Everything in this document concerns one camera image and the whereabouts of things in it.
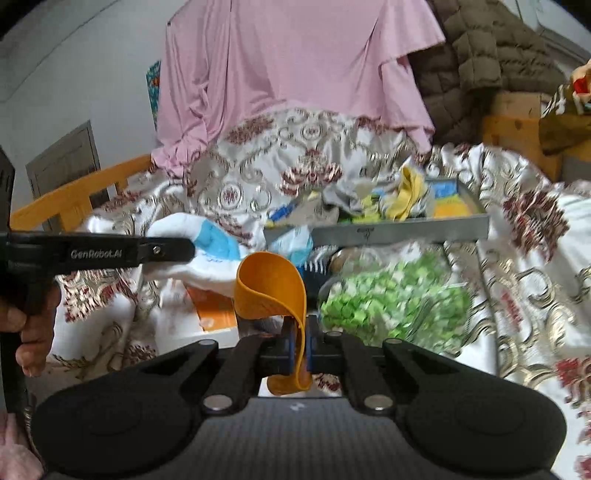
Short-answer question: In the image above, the white and orange box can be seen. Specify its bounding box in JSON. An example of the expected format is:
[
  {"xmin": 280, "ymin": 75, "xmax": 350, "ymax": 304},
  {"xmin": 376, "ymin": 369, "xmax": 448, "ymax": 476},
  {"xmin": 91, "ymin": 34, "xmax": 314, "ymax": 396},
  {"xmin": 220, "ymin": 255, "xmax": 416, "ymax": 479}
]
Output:
[{"xmin": 185, "ymin": 284, "xmax": 241, "ymax": 352}]

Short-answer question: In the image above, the orange band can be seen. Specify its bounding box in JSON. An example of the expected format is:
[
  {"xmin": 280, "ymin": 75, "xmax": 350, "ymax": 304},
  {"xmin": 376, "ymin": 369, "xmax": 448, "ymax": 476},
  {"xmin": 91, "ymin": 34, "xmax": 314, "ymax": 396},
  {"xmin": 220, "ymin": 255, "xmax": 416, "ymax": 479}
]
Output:
[{"xmin": 234, "ymin": 251, "xmax": 312, "ymax": 397}]

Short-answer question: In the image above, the white and blue sock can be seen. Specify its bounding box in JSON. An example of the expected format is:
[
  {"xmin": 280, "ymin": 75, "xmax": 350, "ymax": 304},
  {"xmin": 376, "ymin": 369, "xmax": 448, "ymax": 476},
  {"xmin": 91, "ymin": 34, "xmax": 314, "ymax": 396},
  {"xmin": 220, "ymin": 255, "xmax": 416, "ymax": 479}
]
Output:
[{"xmin": 143, "ymin": 212, "xmax": 245, "ymax": 298}]

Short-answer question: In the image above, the grey tray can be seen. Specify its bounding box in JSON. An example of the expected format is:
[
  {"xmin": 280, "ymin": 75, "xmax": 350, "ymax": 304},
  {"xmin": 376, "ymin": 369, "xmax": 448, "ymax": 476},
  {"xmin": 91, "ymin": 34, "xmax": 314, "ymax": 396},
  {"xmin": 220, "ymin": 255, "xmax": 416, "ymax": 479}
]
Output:
[{"xmin": 263, "ymin": 178, "xmax": 490, "ymax": 250}]

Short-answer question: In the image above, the colourful patterned cloth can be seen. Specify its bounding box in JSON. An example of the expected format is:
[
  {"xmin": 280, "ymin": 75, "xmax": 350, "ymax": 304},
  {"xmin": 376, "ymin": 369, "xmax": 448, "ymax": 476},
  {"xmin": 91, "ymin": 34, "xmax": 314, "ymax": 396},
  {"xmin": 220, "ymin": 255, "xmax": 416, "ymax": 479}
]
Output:
[{"xmin": 570, "ymin": 60, "xmax": 591, "ymax": 114}]

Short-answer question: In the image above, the cartoon print towel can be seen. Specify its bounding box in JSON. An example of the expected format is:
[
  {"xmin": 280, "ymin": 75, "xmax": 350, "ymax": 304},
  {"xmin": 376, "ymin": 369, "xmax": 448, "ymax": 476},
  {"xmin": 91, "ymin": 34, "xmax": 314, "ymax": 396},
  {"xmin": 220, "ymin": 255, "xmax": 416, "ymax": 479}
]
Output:
[{"xmin": 268, "ymin": 182, "xmax": 476, "ymax": 229}]

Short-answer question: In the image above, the striped sock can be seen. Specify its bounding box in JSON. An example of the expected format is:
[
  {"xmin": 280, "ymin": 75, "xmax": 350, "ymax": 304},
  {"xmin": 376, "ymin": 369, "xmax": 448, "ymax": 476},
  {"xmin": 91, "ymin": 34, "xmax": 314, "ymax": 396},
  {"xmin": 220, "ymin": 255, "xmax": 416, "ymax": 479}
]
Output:
[{"xmin": 381, "ymin": 164, "xmax": 432, "ymax": 221}]

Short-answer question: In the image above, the pink sheet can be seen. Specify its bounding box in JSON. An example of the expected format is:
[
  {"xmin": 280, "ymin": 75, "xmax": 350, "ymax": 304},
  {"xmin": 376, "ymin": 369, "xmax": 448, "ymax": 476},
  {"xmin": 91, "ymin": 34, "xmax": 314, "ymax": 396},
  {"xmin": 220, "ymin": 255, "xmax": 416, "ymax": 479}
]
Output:
[{"xmin": 151, "ymin": 0, "xmax": 446, "ymax": 171}]

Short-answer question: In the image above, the bag of green pieces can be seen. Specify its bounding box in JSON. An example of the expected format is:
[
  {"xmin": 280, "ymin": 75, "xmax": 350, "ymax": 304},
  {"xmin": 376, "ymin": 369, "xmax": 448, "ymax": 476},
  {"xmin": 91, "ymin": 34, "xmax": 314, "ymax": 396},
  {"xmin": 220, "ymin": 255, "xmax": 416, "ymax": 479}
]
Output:
[{"xmin": 318, "ymin": 247, "xmax": 472, "ymax": 356}]

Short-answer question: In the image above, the floral satin blanket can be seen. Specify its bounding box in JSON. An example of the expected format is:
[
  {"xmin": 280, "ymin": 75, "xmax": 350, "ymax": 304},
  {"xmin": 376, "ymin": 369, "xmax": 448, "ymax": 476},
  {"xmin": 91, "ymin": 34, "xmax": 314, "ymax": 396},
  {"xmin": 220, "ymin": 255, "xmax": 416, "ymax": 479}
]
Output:
[{"xmin": 46, "ymin": 106, "xmax": 591, "ymax": 480}]

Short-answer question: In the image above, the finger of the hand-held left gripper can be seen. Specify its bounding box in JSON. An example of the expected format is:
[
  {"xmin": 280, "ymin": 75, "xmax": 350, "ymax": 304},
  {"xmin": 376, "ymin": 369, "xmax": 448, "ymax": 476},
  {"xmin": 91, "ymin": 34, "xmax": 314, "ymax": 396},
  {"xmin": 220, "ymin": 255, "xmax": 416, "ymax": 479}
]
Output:
[{"xmin": 137, "ymin": 236, "xmax": 197, "ymax": 266}]

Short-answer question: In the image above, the brown quilted jacket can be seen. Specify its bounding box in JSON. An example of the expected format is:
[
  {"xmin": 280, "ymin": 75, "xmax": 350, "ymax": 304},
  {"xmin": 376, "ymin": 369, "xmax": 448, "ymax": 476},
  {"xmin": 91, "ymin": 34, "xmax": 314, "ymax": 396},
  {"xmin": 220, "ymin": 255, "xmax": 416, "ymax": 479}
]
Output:
[{"xmin": 409, "ymin": 0, "xmax": 566, "ymax": 148}]

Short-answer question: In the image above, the dark blue sock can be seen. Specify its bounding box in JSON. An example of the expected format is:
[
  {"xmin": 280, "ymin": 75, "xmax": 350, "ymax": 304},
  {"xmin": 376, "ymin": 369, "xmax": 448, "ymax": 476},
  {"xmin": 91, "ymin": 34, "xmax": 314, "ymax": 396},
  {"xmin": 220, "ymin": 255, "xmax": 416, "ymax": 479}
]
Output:
[{"xmin": 295, "ymin": 258, "xmax": 333, "ymax": 289}]

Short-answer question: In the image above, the pink fleece clothing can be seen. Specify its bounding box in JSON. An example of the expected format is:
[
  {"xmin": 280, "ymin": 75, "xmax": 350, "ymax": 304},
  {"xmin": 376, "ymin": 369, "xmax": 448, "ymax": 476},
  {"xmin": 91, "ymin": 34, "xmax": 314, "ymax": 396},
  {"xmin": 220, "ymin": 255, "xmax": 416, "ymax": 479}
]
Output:
[{"xmin": 0, "ymin": 411, "xmax": 44, "ymax": 480}]

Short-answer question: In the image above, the grey sock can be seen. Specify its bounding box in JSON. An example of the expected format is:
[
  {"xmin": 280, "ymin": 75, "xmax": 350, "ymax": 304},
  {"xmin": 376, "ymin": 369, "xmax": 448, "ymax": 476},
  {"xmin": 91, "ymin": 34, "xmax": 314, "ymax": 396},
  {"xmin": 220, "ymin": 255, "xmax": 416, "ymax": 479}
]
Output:
[{"xmin": 321, "ymin": 178, "xmax": 384, "ymax": 217}]

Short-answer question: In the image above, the blue face mask packet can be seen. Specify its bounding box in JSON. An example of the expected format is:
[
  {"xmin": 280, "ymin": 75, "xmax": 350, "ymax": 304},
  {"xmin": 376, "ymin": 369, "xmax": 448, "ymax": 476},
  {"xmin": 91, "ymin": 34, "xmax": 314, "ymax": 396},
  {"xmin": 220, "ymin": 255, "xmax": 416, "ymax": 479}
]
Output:
[{"xmin": 272, "ymin": 228, "xmax": 315, "ymax": 266}]

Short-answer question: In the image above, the person's left hand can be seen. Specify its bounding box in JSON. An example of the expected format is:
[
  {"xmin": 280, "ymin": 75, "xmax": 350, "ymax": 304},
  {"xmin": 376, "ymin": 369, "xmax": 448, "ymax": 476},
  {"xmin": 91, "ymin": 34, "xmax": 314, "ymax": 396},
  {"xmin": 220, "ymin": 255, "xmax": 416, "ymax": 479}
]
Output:
[{"xmin": 0, "ymin": 286, "xmax": 62, "ymax": 377}]

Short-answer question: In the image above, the wall poster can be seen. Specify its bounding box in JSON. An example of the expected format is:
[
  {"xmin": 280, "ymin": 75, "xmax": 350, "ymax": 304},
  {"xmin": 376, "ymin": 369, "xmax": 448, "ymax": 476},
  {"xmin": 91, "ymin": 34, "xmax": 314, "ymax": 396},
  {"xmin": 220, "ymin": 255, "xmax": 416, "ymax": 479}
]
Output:
[{"xmin": 145, "ymin": 60, "xmax": 162, "ymax": 132}]

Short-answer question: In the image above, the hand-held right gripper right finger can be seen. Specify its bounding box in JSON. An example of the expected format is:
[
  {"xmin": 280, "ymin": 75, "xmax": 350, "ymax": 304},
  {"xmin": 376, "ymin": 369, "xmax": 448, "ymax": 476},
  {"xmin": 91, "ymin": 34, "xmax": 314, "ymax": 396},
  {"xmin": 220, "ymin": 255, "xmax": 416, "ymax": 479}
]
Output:
[{"xmin": 305, "ymin": 316, "xmax": 462, "ymax": 411}]

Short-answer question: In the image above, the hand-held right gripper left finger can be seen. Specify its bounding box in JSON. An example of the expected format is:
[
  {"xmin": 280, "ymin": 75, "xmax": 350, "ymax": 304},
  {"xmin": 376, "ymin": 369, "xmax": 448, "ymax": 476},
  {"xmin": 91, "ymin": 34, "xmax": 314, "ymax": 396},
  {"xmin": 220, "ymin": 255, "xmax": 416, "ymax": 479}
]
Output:
[{"xmin": 139, "ymin": 318, "xmax": 296, "ymax": 414}]

